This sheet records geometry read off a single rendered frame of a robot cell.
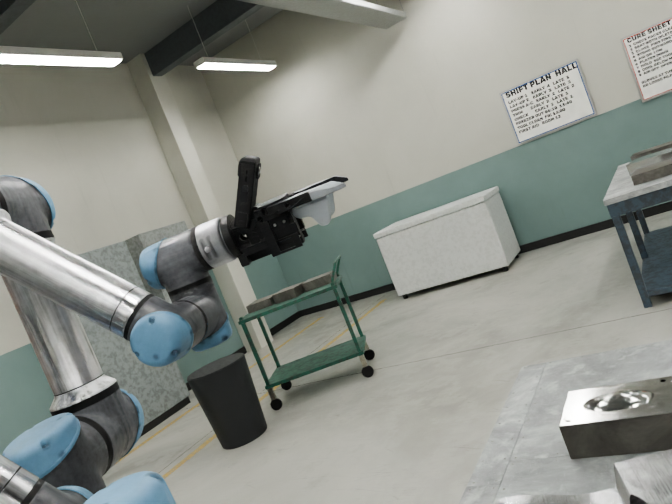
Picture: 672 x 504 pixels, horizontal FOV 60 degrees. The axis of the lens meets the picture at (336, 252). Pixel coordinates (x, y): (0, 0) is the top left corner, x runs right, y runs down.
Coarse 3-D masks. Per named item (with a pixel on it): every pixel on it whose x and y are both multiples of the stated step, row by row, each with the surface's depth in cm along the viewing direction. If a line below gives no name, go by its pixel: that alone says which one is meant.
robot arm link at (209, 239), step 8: (200, 224) 95; (208, 224) 93; (216, 224) 92; (200, 232) 92; (208, 232) 92; (216, 232) 91; (200, 240) 92; (208, 240) 92; (216, 240) 91; (200, 248) 92; (208, 248) 91; (216, 248) 92; (224, 248) 92; (208, 256) 92; (216, 256) 92; (224, 256) 92; (232, 256) 94; (216, 264) 94
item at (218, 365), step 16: (208, 368) 455; (224, 368) 435; (240, 368) 444; (192, 384) 440; (208, 384) 433; (224, 384) 434; (240, 384) 441; (208, 400) 437; (224, 400) 435; (240, 400) 440; (256, 400) 453; (208, 416) 444; (224, 416) 437; (240, 416) 439; (256, 416) 448; (224, 432) 441; (240, 432) 440; (256, 432) 445; (224, 448) 448
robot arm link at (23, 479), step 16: (0, 464) 57; (16, 464) 59; (0, 480) 56; (16, 480) 57; (32, 480) 58; (0, 496) 55; (16, 496) 56; (32, 496) 57; (48, 496) 58; (64, 496) 59; (80, 496) 62
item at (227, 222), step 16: (256, 208) 91; (224, 224) 92; (256, 224) 92; (272, 224) 91; (288, 224) 90; (224, 240) 91; (240, 240) 93; (256, 240) 93; (272, 240) 91; (288, 240) 92; (304, 240) 92; (240, 256) 94; (256, 256) 95
